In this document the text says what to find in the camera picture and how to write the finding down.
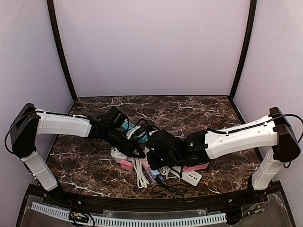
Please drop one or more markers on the small circuit board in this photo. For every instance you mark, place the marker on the small circuit board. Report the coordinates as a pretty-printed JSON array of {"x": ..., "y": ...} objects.
[{"x": 78, "y": 217}]

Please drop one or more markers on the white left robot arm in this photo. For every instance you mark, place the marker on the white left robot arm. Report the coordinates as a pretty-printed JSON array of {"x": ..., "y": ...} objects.
[{"x": 31, "y": 122}]

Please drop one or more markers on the black frame post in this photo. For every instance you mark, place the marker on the black frame post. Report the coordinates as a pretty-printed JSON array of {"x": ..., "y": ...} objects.
[
  {"x": 244, "y": 50},
  {"x": 60, "y": 50}
]

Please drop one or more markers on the black frame post left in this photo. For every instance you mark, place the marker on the black frame post left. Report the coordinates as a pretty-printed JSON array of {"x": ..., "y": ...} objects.
[{"x": 60, "y": 50}]

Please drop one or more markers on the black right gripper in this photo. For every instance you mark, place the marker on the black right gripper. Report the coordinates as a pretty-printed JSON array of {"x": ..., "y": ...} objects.
[{"x": 152, "y": 161}]

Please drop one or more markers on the white round power plug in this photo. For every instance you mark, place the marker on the white round power plug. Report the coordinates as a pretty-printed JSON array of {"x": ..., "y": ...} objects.
[{"x": 117, "y": 155}]

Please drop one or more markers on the purple power strip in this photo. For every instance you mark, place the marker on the purple power strip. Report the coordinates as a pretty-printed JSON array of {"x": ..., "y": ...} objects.
[{"x": 150, "y": 174}]

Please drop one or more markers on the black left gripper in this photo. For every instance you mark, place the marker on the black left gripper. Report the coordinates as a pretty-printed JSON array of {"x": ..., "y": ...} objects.
[{"x": 126, "y": 146}]

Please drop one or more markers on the black frame post right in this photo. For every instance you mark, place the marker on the black frame post right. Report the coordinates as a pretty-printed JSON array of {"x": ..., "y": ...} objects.
[{"x": 244, "y": 50}]

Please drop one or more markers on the white power strip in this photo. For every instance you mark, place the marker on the white power strip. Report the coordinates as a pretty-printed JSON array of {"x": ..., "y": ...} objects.
[{"x": 193, "y": 178}]

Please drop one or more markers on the pink flat adapter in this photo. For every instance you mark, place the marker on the pink flat adapter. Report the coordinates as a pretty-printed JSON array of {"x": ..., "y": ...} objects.
[{"x": 126, "y": 165}]

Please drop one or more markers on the teal power strip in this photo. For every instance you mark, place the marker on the teal power strip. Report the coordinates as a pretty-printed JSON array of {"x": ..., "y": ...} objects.
[{"x": 127, "y": 125}]

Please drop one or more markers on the light blue charger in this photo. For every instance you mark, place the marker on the light blue charger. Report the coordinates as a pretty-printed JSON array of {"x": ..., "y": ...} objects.
[{"x": 157, "y": 176}]

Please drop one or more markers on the pink triangular power strip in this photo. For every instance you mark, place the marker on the pink triangular power strip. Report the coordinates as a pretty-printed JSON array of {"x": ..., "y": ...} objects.
[{"x": 186, "y": 169}]

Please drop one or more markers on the white cable duct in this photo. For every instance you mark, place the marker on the white cable duct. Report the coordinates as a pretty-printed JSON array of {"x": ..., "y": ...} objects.
[{"x": 110, "y": 218}]

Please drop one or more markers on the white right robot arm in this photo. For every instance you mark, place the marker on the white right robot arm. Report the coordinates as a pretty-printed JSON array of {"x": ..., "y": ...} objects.
[{"x": 272, "y": 131}]

